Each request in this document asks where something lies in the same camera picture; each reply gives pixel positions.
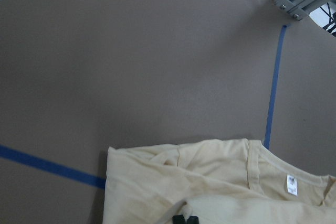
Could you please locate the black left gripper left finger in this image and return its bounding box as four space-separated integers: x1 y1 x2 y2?
172 211 185 224

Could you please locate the cream long-sleeve printed shirt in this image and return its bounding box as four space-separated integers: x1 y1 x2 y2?
103 138 335 223

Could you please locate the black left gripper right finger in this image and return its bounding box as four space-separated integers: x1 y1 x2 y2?
187 212 198 224

